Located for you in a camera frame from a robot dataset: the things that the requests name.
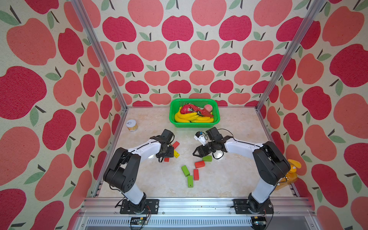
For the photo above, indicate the green plastic basket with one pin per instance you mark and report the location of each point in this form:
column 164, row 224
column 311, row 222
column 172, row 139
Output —
column 175, row 104

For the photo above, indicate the left aluminium post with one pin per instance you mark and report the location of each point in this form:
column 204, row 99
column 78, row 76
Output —
column 99, row 51

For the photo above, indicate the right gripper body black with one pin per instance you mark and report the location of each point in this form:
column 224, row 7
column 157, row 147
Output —
column 209, row 147

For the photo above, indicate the green block left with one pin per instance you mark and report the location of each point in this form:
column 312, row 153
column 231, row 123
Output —
column 185, row 170

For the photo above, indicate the yellow block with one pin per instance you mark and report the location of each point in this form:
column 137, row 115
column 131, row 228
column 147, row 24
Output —
column 176, row 154

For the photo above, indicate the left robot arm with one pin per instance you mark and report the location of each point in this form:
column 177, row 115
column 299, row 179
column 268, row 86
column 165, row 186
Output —
column 122, row 170

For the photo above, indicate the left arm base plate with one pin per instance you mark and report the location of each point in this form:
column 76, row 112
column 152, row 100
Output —
column 145, row 207

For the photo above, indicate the green block lower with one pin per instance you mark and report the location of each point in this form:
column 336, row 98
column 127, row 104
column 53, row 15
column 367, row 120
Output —
column 190, row 181

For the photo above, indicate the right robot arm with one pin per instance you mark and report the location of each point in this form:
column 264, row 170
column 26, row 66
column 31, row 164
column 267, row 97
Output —
column 272, row 166

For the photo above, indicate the aluminium post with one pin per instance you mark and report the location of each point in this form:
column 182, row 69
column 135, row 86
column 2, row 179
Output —
column 99, row 51
column 312, row 12

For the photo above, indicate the green block upper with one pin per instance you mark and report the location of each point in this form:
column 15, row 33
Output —
column 207, row 158

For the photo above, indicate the yellow banana bunch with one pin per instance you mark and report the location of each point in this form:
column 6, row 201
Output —
column 191, row 118

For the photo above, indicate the pink peach toy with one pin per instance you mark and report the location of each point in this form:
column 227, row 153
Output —
column 208, row 107

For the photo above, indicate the red snack packet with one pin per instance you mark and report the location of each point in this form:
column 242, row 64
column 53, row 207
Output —
column 190, row 108

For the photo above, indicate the right aluminium post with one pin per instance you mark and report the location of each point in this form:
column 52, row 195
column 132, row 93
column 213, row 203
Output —
column 312, row 12

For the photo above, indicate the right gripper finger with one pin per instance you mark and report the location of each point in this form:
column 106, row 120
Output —
column 200, row 155
column 199, row 150

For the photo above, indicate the green block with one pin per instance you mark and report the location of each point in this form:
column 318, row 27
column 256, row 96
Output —
column 190, row 181
column 185, row 170
column 207, row 158

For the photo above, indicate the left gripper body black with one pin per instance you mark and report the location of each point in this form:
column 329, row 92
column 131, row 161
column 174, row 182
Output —
column 169, row 152

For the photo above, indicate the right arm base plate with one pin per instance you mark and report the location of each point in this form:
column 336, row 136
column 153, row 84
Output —
column 246, row 206

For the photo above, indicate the aluminium front rail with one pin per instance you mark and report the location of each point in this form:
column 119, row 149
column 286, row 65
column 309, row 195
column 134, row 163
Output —
column 198, row 213

